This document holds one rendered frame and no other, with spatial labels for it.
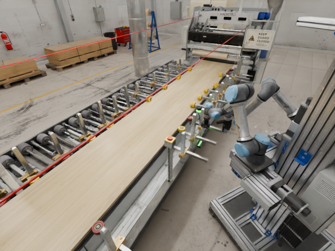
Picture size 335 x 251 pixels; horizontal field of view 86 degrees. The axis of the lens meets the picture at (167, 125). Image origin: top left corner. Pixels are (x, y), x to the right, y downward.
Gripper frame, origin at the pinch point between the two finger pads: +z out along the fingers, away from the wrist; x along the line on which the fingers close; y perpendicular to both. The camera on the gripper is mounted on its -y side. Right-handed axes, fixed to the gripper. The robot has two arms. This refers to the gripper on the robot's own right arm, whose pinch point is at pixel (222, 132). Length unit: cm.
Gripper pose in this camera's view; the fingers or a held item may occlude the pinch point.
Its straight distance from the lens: 222.2
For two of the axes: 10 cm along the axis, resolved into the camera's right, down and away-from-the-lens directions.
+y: 8.7, 2.8, -4.2
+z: 0.3, 8.1, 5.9
